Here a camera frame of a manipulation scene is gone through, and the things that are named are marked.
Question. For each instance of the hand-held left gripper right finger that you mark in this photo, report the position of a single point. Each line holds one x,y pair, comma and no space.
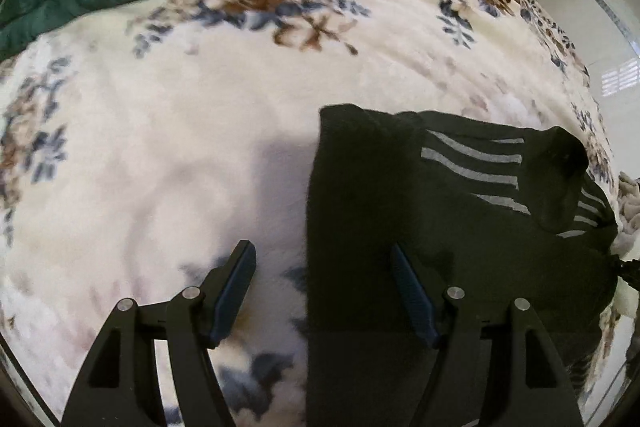
412,292

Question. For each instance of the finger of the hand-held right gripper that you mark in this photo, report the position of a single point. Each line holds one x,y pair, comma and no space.
629,272

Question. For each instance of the floral cream blanket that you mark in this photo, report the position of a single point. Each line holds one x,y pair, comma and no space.
165,137

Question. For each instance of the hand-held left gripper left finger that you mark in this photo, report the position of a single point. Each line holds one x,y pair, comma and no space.
235,289

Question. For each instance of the black white-striped garment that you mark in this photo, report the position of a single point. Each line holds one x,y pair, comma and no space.
380,187

